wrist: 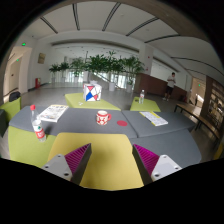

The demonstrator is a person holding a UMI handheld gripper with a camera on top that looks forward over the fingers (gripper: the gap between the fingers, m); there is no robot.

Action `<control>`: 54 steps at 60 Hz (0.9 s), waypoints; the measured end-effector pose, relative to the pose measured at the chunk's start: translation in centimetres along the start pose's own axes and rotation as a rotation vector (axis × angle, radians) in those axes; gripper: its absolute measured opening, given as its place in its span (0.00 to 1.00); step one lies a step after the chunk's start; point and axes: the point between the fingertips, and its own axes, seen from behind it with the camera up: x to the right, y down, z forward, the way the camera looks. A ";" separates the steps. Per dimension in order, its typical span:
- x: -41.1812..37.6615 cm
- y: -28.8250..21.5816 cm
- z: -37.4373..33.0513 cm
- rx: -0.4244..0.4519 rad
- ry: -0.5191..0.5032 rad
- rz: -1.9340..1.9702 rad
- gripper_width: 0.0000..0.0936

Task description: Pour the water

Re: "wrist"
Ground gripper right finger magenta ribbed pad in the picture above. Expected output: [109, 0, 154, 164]
[132, 144, 181, 185]

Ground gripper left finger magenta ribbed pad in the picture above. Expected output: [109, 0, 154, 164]
[42, 143, 92, 185]

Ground clear water bottle red cap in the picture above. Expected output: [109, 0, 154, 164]
[30, 105, 46, 142]

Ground yellow green square table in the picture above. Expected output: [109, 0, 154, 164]
[48, 133, 143, 190]

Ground yellow booklet on right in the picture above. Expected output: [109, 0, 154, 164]
[141, 111, 168, 126]

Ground red round coaster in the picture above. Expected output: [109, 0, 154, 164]
[117, 120, 127, 126]

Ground open magazine on left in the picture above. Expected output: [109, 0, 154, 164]
[39, 105, 68, 122]

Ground red white patterned mug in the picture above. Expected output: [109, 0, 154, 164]
[96, 110, 111, 126]

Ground far green table right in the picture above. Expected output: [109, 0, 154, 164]
[130, 97, 160, 112]

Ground far green table left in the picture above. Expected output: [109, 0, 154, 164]
[65, 93, 120, 111]

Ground long wooden bench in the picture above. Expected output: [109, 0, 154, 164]
[174, 104, 221, 140]

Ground small clear bottle far table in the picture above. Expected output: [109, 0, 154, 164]
[139, 90, 145, 104]

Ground white red blue geometric box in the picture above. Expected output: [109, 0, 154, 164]
[83, 84, 102, 102]

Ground wooden bookshelf at right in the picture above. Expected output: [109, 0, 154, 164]
[200, 77, 224, 132]

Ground green chair at left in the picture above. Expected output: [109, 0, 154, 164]
[0, 91, 21, 122]

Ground person in white shirt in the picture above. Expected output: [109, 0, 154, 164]
[163, 73, 176, 101]

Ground red fire extinguisher box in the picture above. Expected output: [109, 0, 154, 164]
[35, 78, 41, 88]

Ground large green potted plants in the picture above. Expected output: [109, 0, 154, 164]
[49, 51, 144, 85]

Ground framed wall picture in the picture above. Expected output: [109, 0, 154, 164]
[38, 53, 46, 64]

